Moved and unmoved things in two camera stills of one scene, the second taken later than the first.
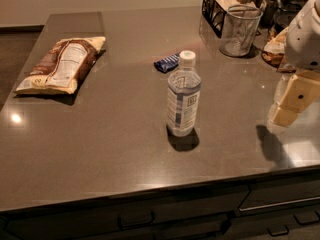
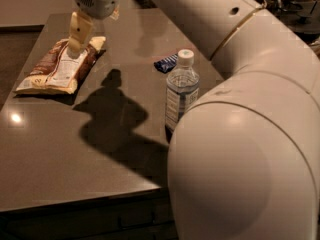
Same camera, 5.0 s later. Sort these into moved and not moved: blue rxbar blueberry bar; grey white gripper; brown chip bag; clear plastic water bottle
Moved: grey white gripper
Not moved: blue rxbar blueberry bar; clear plastic water bottle; brown chip bag
